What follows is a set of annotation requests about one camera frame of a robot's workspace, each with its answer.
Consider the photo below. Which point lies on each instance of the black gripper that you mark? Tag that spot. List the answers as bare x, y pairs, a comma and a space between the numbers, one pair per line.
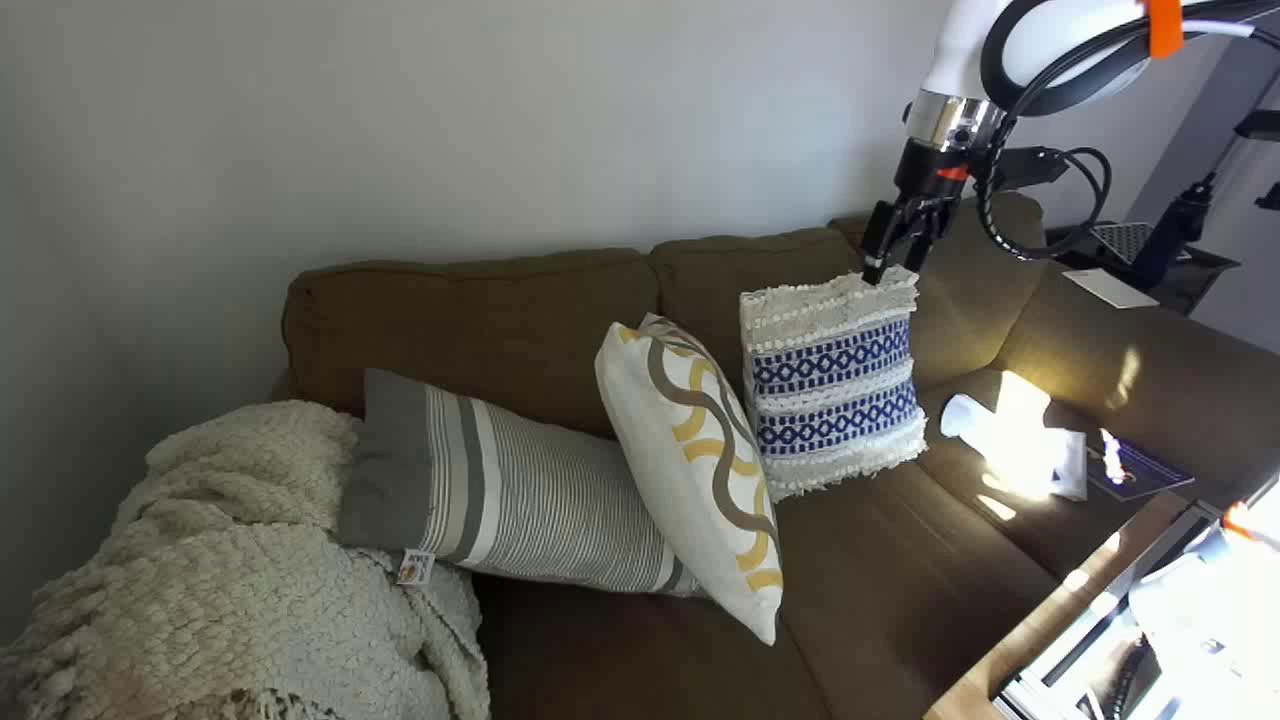
931, 185

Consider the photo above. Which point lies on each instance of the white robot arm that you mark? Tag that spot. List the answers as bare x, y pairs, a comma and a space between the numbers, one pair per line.
1003, 61

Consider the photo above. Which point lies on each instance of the brown fabric sofa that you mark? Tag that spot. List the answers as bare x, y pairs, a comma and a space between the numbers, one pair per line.
893, 586

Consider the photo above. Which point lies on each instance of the blue white woven pillow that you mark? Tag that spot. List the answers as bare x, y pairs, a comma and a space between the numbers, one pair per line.
831, 377

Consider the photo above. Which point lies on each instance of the white paper on armrest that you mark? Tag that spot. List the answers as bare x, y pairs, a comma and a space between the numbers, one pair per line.
1109, 290

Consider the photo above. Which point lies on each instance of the white folded cloth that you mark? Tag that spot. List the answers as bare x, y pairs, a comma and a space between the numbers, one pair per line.
1017, 445

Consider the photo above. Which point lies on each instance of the yellow grey wave pillow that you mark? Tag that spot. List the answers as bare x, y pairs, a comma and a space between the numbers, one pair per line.
694, 461

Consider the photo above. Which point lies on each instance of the wooden side table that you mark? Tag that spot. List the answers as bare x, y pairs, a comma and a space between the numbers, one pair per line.
1175, 616

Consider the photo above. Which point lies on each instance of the grey striped pillow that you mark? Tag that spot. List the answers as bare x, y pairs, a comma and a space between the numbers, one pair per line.
499, 494

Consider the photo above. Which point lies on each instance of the cream knitted blanket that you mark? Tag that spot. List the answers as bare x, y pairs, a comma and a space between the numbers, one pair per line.
222, 594

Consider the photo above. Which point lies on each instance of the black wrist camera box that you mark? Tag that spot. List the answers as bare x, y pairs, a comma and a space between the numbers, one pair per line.
1030, 164

